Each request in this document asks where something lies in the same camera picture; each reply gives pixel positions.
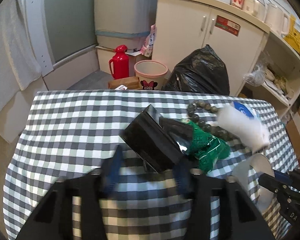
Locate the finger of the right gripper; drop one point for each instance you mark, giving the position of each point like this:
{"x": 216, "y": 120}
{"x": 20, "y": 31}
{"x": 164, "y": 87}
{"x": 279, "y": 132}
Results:
{"x": 276, "y": 187}
{"x": 282, "y": 177}

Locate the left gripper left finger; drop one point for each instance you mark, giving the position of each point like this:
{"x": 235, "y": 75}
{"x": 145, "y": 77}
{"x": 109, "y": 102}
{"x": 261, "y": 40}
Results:
{"x": 52, "y": 217}

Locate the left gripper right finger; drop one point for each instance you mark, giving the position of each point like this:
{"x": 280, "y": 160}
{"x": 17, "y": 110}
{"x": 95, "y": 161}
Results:
{"x": 239, "y": 218}

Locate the white tape roll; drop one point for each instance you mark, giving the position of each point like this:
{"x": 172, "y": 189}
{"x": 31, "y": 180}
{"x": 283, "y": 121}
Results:
{"x": 261, "y": 165}

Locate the black plastic cup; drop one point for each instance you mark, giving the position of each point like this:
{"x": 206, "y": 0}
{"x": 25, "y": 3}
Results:
{"x": 160, "y": 142}

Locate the green plastic wrapper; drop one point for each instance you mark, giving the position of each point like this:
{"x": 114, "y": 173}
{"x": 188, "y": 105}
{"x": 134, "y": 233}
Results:
{"x": 205, "y": 148}

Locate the white blue tissue packet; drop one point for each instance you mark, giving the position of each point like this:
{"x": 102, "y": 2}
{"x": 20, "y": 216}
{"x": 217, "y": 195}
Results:
{"x": 247, "y": 111}

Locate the grey checkered tablecloth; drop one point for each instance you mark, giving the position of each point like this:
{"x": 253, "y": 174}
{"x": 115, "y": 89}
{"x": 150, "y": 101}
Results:
{"x": 69, "y": 133}

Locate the white open shelf unit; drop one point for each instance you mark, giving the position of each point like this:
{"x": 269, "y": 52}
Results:
{"x": 284, "y": 62}

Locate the black garbage bag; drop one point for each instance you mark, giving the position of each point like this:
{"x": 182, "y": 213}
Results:
{"x": 202, "y": 72}

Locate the yellow paper bag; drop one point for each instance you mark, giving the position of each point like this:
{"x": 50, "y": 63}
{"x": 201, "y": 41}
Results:
{"x": 293, "y": 36}

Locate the white electric kettle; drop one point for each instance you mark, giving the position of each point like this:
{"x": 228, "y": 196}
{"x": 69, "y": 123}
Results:
{"x": 277, "y": 20}

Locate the small brown cardboard boxes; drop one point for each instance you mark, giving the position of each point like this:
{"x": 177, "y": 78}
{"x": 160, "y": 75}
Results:
{"x": 132, "y": 83}

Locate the pink minnie waste bin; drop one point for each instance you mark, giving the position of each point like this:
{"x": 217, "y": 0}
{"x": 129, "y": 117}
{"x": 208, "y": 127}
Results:
{"x": 151, "y": 74}

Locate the red thermos jug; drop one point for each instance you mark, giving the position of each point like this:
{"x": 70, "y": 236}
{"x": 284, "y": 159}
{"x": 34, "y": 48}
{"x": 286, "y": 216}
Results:
{"x": 119, "y": 63}

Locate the white rice cooker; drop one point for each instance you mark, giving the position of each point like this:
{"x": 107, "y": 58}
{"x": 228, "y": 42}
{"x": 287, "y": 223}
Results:
{"x": 255, "y": 8}

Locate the pink spray bottle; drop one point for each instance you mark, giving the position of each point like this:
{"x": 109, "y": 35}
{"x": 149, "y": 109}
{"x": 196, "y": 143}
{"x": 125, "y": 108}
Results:
{"x": 147, "y": 47}

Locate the white cabinet with doors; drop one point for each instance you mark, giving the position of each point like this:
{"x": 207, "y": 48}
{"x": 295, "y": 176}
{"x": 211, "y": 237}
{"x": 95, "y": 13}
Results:
{"x": 183, "y": 26}

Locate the grey glass sliding door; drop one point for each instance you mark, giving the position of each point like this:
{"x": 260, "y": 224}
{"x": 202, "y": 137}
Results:
{"x": 70, "y": 26}

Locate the grey washing machine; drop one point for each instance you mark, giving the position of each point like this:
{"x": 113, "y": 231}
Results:
{"x": 127, "y": 22}

